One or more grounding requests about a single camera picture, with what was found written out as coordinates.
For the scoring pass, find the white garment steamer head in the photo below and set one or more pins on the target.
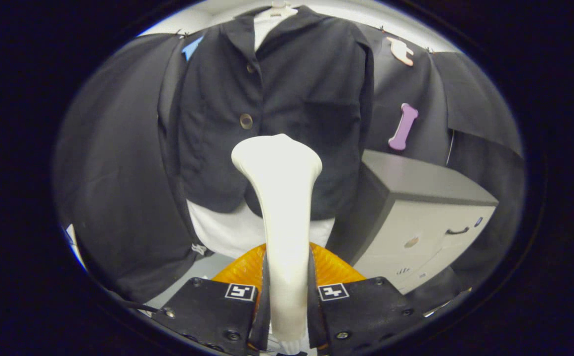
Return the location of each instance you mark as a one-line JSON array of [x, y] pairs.
[[282, 207]]

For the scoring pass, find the black suit jacket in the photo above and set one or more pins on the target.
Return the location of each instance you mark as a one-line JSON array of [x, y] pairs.
[[306, 89]]

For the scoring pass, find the grey cabinet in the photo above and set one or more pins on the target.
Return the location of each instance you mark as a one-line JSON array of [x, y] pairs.
[[415, 178]]

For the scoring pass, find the white clothes hanger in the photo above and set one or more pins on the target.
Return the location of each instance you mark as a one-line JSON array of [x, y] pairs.
[[277, 11]]

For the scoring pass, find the white shirt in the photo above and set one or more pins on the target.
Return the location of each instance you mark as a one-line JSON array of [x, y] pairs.
[[227, 232]]

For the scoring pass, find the black backdrop cloth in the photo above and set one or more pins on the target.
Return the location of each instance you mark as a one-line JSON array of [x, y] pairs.
[[113, 173]]

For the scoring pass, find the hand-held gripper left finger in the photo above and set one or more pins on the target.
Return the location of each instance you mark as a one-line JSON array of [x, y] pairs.
[[207, 309]]

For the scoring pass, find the small white cloth tie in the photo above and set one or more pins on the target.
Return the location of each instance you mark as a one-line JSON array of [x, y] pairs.
[[198, 249]]

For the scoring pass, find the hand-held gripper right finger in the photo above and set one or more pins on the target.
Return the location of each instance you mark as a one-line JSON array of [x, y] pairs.
[[361, 309]]

